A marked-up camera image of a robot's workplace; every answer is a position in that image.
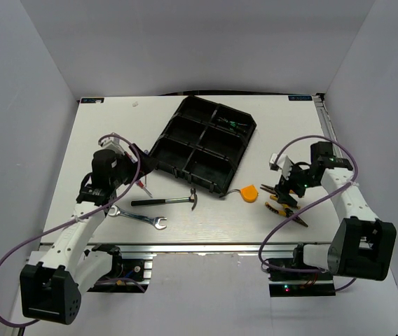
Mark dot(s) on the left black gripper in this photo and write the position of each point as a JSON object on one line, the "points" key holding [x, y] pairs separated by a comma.
{"points": [[148, 163]]}

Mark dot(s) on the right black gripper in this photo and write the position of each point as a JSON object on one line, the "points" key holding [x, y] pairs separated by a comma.
{"points": [[284, 186]]}

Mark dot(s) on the yellow black pliers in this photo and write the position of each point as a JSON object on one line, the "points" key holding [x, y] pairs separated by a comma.
{"points": [[287, 213], [269, 189]]}

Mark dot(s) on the black green precision screwdriver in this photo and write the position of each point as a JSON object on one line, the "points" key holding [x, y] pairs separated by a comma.
{"points": [[227, 122]]}

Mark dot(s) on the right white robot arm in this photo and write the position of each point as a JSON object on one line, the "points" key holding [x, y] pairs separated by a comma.
{"points": [[363, 244]]}

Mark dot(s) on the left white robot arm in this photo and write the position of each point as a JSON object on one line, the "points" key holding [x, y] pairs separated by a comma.
{"points": [[52, 289]]}

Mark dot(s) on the blue red screwdriver lower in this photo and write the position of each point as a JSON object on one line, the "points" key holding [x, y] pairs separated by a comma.
{"points": [[141, 185]]}

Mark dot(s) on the orange tape measure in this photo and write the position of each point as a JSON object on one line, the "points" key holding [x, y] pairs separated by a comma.
{"points": [[248, 194]]}

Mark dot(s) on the black compartment tray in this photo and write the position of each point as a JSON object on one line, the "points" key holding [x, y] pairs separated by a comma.
{"points": [[194, 147]]}

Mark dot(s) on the silver open-end wrench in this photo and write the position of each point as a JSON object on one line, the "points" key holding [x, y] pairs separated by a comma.
{"points": [[156, 222]]}

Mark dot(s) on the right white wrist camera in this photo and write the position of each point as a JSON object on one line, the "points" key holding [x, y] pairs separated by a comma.
{"points": [[281, 163]]}

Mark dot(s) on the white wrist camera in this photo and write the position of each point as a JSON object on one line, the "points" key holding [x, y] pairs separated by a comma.
{"points": [[281, 163], [111, 143]]}

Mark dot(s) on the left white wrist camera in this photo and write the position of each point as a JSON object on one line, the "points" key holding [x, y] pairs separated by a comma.
{"points": [[111, 143]]}

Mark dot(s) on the black handled claw hammer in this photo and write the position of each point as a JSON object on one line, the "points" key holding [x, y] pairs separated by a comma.
{"points": [[192, 198]]}

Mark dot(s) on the front aluminium rail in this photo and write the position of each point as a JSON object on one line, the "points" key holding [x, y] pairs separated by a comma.
{"points": [[188, 248]]}

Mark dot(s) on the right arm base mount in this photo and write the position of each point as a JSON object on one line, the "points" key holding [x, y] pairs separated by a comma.
{"points": [[282, 284]]}

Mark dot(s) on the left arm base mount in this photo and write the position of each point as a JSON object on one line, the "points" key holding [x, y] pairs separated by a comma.
{"points": [[130, 270]]}

